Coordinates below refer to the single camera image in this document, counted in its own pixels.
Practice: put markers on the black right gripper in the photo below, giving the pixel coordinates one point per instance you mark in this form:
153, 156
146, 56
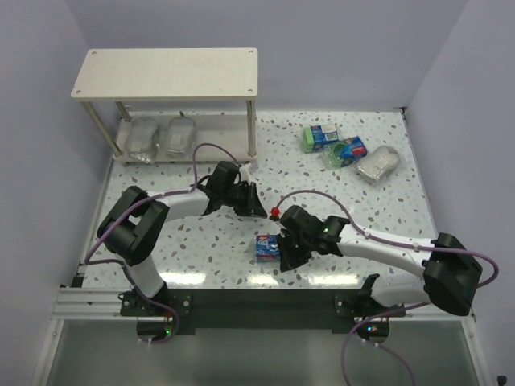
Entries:
290, 244

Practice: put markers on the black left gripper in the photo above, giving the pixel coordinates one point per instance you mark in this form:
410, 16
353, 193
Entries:
249, 199

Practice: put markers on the green sponge pack red logo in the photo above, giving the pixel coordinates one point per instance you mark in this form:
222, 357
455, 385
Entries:
267, 249

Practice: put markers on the green sponge pack blue label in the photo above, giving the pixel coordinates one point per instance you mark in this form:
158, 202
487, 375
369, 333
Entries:
345, 152

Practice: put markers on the silver sponge pack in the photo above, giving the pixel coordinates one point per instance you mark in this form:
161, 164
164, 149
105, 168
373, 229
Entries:
179, 136
378, 164
141, 143

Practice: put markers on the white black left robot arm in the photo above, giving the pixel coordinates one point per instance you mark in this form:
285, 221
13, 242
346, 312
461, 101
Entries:
133, 225

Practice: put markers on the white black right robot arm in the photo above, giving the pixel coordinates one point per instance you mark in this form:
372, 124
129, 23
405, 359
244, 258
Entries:
440, 271

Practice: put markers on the beige two-tier wooden shelf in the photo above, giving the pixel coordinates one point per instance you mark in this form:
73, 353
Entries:
117, 85

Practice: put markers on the green sponge pack barcode label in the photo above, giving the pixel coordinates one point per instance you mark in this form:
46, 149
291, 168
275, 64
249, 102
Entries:
315, 138

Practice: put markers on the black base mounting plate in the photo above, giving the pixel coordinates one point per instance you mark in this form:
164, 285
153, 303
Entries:
271, 309

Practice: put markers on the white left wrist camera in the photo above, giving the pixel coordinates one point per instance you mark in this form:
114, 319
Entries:
247, 170

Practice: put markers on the aluminium frame rail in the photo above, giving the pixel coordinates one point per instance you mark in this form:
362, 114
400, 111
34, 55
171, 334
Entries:
87, 304

